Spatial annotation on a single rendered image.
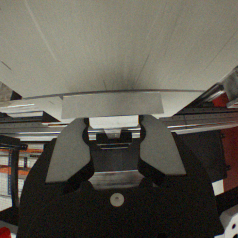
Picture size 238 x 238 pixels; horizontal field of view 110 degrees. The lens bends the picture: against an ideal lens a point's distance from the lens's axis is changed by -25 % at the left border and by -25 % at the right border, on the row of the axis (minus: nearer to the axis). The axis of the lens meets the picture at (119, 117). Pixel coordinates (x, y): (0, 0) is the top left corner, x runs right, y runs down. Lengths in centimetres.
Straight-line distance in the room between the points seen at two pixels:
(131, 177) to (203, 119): 46
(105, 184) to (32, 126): 44
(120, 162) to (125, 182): 50
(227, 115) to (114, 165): 68
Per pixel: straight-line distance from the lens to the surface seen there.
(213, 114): 64
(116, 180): 19
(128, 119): 17
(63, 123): 22
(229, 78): 40
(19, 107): 25
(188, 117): 54
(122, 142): 36
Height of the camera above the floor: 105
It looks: 18 degrees down
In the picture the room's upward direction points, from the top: 177 degrees clockwise
